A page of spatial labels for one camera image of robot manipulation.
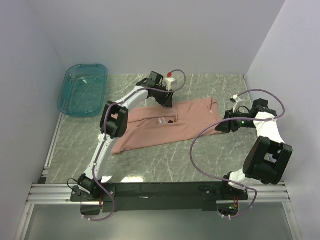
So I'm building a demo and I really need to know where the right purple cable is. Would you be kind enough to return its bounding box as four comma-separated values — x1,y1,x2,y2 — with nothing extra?
189,89,287,219

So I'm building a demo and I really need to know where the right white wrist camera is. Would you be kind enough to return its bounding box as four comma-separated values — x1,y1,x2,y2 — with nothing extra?
230,94,243,113

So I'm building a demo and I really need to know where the purple cable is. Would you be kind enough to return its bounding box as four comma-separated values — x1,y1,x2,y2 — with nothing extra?
66,69,187,222
189,89,287,219

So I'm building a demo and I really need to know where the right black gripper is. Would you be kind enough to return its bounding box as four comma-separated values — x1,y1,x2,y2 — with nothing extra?
215,108,256,134

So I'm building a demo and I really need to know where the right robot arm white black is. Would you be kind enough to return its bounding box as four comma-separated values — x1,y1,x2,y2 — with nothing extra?
215,96,293,200

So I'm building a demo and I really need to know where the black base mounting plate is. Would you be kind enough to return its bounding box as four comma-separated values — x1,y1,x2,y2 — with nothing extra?
70,181,249,216

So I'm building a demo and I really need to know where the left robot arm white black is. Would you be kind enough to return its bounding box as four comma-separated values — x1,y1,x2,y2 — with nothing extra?
77,71,176,201

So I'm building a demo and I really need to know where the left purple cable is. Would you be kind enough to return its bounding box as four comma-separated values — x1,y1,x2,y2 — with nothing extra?
66,69,187,222

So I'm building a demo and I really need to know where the pink printed t shirt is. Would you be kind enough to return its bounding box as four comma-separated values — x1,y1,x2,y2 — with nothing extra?
112,97,222,155

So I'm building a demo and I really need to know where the teal plastic bin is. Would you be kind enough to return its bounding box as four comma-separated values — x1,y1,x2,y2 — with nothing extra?
57,64,108,117

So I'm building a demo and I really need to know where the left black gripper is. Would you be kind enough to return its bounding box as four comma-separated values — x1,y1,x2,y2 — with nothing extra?
154,85,175,109

